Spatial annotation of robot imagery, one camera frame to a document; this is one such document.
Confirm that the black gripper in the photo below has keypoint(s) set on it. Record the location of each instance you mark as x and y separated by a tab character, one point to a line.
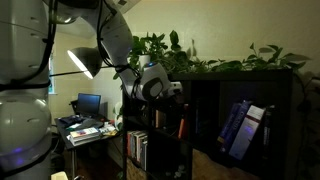
178	104

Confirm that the orange book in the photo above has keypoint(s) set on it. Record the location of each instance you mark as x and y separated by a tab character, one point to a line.
181	130

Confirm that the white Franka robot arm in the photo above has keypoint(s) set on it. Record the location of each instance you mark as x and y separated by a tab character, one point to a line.
23	50

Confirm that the tan upright book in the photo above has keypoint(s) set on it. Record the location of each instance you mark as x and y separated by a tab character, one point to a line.
160	119

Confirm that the blue book with yellow label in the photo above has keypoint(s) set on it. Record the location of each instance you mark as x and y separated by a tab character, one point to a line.
230	121

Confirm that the white spine book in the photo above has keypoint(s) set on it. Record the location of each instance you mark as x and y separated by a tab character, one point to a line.
135	146

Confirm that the red spine book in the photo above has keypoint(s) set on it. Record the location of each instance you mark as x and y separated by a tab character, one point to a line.
128	143

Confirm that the dark blue thick book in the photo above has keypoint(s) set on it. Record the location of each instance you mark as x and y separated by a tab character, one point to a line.
238	125

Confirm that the white and purple book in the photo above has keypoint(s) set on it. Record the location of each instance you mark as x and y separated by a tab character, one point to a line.
248	133

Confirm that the black thin book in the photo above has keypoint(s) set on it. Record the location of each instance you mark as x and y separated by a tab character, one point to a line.
267	130

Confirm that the colourful cover book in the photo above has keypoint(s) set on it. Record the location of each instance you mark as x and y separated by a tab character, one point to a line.
85	132

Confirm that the white thick book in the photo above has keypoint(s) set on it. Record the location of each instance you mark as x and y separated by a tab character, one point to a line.
85	140

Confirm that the black cube bookshelf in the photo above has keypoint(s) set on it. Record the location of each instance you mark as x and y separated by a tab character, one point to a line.
206	77

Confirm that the white plant pot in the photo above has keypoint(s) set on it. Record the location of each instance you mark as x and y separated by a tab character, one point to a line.
144	61

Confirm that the grey round stone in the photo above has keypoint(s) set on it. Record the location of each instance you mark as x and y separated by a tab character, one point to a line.
181	167
177	174

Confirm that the green pothos plant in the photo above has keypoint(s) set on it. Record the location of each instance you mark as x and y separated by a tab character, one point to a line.
233	65

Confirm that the woven storage basket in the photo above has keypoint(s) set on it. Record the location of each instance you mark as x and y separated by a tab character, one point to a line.
206	166
133	173

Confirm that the colourful packets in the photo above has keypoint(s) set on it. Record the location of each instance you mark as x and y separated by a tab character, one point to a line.
108	129

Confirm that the black desk object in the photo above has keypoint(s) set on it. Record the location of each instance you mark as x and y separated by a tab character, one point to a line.
91	123

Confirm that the open black laptop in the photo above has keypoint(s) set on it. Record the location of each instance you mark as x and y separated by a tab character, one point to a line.
89	104

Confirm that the grey desk lamp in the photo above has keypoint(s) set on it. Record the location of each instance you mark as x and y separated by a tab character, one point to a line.
86	60

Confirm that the blue cloth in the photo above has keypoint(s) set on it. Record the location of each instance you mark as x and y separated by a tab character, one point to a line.
71	120

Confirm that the dark desk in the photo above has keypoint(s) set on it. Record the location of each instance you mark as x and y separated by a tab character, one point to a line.
65	135

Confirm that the window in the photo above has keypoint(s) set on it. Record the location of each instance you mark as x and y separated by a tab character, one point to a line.
51	80

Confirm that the cream box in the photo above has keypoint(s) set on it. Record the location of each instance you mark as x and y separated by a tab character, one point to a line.
59	176

